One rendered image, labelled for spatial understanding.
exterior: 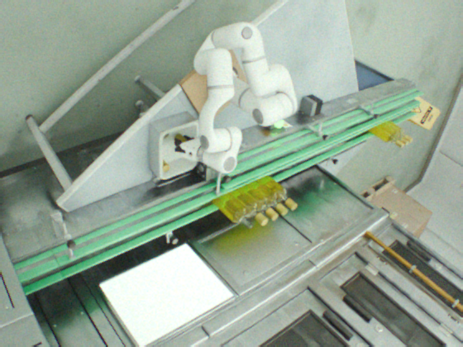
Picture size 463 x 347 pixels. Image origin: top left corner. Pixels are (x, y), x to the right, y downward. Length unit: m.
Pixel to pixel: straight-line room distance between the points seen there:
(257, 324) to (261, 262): 0.27
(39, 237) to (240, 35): 0.99
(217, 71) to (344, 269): 1.00
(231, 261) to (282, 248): 0.23
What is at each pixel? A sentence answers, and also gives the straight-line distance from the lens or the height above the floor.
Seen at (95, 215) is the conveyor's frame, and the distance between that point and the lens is 1.55.
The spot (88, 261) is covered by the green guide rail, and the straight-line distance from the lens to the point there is 1.52.
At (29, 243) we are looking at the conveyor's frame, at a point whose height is 0.83.
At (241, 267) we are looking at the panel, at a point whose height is 1.21.
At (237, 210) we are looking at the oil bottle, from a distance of 1.61.
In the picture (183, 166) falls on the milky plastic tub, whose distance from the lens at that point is 1.64.
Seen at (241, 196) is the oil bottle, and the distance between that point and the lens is 1.67.
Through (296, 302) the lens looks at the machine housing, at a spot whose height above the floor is 1.46.
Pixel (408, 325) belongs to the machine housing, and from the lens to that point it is 1.72.
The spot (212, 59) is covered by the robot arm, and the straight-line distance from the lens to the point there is 1.28.
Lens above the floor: 1.90
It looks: 35 degrees down
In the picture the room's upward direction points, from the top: 131 degrees clockwise
